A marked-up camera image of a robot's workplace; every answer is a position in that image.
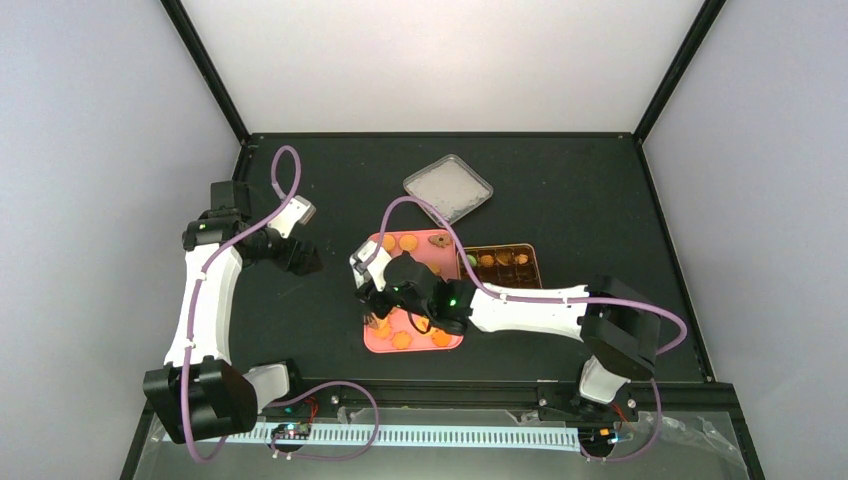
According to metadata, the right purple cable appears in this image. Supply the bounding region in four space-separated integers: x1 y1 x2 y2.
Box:
360 195 690 464

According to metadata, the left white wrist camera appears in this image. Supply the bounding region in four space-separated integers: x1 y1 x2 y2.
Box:
267 195 316 238

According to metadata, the pink plastic tray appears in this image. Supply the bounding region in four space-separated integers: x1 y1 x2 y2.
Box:
363 229 462 354

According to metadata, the white slotted cable duct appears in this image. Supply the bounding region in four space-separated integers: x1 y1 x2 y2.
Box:
245 421 582 454

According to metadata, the clear plastic lid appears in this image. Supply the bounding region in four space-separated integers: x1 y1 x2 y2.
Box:
402 154 494 224

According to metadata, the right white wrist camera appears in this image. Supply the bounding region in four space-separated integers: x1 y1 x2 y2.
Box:
349 240 392 291

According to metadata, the gold cookie tin box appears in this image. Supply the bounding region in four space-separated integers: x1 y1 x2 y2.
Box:
464 243 542 289

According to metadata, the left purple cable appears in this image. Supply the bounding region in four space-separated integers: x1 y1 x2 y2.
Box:
180 144 381 464

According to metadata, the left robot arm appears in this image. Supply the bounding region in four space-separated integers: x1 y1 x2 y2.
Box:
143 181 322 444

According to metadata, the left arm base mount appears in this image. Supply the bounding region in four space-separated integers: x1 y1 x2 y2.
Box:
259 380 343 420

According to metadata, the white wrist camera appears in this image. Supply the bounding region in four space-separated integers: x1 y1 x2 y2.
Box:
267 195 316 238
349 240 392 291

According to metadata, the brown flower cookie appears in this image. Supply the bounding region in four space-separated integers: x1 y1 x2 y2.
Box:
428 234 453 249

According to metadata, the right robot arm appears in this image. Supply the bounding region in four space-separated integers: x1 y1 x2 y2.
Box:
349 251 659 419

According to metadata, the purple cable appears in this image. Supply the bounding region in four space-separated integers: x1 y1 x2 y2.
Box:
180 144 381 464
360 195 690 464

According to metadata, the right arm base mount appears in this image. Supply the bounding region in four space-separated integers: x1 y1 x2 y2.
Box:
535 382 638 427

